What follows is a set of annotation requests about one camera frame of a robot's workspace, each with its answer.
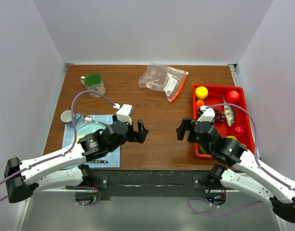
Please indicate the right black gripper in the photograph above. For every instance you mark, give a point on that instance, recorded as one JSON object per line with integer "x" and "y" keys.
{"x": 187, "y": 124}

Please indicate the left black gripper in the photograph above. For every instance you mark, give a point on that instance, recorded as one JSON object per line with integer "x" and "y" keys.
{"x": 134, "y": 135}

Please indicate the orange peach fruit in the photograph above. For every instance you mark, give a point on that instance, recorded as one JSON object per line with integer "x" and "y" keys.
{"x": 199, "y": 103}

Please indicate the purple grape bunch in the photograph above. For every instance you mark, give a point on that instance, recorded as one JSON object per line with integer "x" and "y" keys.
{"x": 219, "y": 116}

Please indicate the yellow green mango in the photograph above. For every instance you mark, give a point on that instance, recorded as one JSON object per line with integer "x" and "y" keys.
{"x": 201, "y": 92}

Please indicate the yellow star fruit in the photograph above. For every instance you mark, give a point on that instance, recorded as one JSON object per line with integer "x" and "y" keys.
{"x": 232, "y": 137}

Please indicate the clear zip top bag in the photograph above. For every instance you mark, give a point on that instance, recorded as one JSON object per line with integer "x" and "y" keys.
{"x": 164, "y": 78}

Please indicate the red pomegranate fruit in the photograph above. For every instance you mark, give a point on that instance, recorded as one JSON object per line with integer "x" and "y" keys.
{"x": 237, "y": 130}

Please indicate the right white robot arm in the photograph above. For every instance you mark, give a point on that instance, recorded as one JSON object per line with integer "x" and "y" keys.
{"x": 238, "y": 169}

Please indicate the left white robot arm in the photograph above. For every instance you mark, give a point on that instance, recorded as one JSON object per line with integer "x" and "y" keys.
{"x": 23, "y": 177}

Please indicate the blue placemat cloth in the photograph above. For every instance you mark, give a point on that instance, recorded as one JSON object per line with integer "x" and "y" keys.
{"x": 113, "y": 158}

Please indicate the grey toy fish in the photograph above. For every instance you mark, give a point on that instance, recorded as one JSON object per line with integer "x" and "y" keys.
{"x": 229, "y": 113}

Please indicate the red plastic tray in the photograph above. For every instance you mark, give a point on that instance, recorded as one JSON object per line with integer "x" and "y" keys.
{"x": 241, "y": 118}

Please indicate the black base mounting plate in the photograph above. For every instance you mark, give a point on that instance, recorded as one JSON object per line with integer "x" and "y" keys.
{"x": 147, "y": 183}

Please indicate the cream ceramic plate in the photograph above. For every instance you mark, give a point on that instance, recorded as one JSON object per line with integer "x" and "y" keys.
{"x": 87, "y": 129}

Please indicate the metal spoon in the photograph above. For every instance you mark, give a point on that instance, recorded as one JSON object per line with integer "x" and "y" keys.
{"x": 89, "y": 119}

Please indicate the red apple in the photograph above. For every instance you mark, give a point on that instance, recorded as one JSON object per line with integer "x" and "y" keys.
{"x": 232, "y": 97}

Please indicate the blue grey small cup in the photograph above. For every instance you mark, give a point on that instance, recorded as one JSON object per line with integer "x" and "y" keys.
{"x": 76, "y": 118}

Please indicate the green floral mug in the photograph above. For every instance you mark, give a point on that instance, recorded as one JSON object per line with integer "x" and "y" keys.
{"x": 95, "y": 83}

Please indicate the small white cup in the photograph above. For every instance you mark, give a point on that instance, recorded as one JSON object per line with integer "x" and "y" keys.
{"x": 66, "y": 117}

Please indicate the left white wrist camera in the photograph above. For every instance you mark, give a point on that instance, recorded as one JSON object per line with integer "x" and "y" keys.
{"x": 124, "y": 114}

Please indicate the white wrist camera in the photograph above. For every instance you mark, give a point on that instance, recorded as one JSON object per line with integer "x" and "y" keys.
{"x": 206, "y": 114}
{"x": 124, "y": 114}

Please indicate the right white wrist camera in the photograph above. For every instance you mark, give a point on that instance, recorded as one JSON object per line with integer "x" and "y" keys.
{"x": 206, "y": 114}

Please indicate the black handled knife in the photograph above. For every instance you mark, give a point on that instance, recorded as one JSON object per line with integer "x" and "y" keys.
{"x": 100, "y": 161}

